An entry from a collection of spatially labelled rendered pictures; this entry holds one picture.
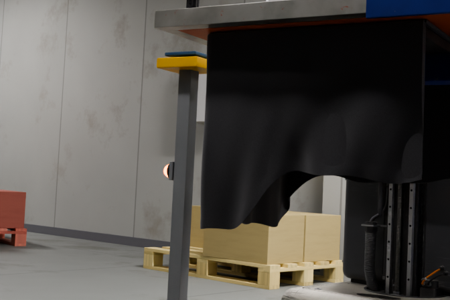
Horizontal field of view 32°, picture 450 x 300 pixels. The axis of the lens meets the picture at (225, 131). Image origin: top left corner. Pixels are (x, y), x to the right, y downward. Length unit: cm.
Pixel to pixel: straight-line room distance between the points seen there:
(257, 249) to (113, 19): 358
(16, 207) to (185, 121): 480
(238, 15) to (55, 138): 664
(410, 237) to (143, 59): 487
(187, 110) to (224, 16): 54
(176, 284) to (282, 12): 87
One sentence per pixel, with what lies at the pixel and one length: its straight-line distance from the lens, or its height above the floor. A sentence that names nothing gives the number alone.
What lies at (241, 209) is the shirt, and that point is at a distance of 164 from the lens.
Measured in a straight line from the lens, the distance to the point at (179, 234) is 208.
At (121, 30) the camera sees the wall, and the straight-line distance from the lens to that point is 754.
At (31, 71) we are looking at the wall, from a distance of 863.
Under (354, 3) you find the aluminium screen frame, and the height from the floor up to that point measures 97.
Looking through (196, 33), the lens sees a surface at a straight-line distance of 172.
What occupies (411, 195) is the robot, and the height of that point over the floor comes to 61.
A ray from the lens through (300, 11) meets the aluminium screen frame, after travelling 152.
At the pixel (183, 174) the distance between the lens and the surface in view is 208.
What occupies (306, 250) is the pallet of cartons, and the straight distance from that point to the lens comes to 500.
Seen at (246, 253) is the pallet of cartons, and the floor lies 20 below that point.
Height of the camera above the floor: 63
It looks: 4 degrees up
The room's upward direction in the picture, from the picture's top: 3 degrees clockwise
